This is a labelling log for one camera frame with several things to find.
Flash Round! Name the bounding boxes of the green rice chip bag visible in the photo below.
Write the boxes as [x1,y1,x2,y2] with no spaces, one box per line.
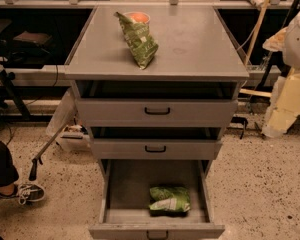
[149,186,191,213]

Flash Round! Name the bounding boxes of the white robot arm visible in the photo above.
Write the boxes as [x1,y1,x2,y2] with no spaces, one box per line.
[262,11,300,138]

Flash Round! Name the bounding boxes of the grey drawer cabinet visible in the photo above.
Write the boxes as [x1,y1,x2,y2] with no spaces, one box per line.
[64,5,250,178]

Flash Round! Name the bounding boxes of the grey top drawer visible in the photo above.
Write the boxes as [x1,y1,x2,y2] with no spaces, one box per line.
[75,80,237,127]

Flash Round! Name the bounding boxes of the grey drawer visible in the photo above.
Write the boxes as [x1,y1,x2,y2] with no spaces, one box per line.
[89,160,225,240]
[75,80,237,127]
[91,127,222,160]

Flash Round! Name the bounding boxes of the grey middle drawer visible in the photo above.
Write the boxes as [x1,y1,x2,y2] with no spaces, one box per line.
[91,127,222,160]

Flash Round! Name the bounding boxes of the green chip bag on counter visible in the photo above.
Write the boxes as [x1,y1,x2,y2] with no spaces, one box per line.
[114,12,159,69]

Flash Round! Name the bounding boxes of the grey bottom drawer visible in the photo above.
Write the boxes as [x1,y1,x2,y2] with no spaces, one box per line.
[89,160,225,240]

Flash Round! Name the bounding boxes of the clear plastic bin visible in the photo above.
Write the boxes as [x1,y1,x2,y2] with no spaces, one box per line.
[56,125,90,152]

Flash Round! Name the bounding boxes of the grey reacher stick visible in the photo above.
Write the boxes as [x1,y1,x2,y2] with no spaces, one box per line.
[28,124,66,181]

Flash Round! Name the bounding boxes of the dark box on shelf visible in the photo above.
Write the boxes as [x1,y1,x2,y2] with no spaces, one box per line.
[13,31,52,46]

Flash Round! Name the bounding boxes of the black sneaker white laces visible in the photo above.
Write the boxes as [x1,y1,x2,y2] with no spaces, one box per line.
[0,183,45,205]

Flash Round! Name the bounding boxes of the black trouser leg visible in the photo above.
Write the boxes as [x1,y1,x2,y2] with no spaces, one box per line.
[0,141,19,187]

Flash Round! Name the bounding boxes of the wooden easel frame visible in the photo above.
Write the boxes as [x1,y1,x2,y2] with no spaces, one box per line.
[239,0,277,99]

